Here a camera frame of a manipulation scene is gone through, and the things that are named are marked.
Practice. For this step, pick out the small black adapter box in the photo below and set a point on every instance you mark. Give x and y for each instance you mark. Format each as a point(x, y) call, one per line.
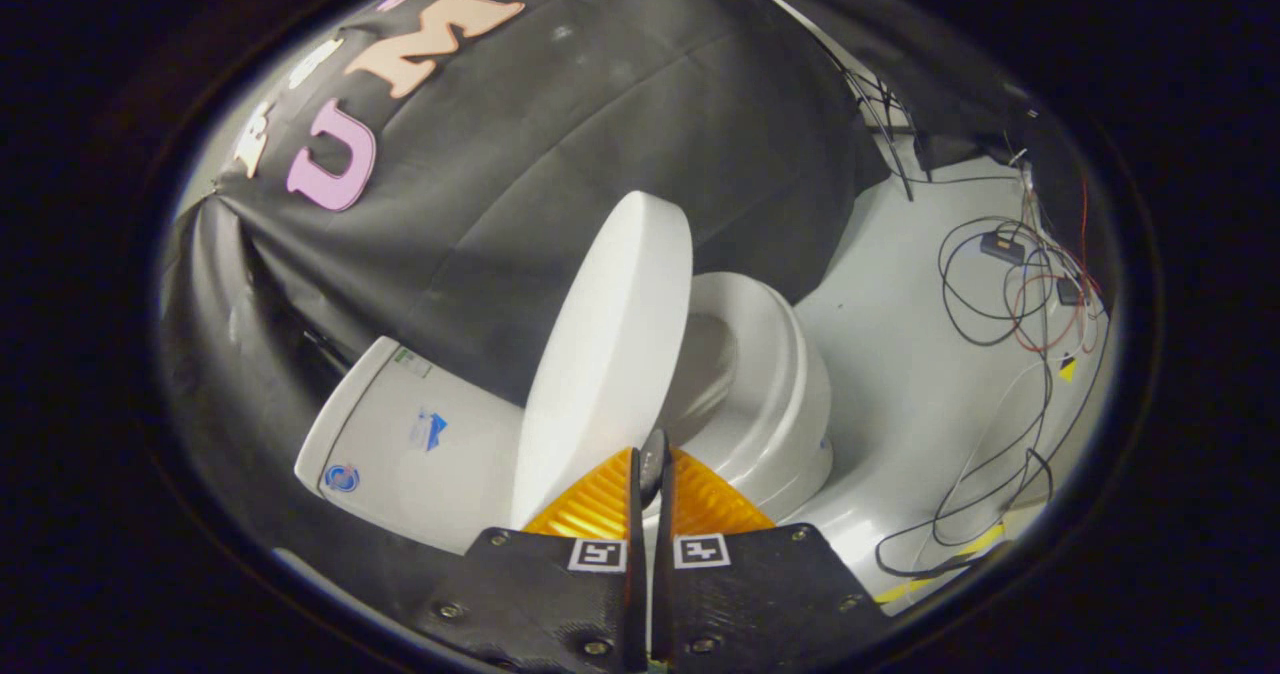
point(1070, 290)

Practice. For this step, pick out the white toilet seat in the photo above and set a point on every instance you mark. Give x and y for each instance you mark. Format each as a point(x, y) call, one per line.
point(775, 354)

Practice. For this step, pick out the yellow tape piece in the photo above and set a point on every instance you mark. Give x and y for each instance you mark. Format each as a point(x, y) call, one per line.
point(1068, 369)

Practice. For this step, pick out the black backdrop cloth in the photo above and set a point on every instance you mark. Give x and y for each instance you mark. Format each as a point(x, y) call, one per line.
point(600, 134)

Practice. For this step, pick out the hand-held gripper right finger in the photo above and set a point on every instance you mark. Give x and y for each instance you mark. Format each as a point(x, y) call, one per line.
point(662, 594)

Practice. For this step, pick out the white toilet lid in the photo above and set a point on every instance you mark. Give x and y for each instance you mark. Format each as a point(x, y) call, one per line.
point(610, 354)

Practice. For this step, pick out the black power adapter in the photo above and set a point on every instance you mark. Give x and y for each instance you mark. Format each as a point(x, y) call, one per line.
point(1002, 247)

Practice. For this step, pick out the white toilet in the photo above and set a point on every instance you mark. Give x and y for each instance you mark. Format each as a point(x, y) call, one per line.
point(400, 434)

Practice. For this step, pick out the yellow floor tape strip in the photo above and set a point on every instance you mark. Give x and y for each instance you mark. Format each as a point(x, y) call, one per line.
point(980, 541)

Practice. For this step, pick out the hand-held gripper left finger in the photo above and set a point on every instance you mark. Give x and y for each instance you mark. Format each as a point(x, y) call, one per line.
point(634, 594)

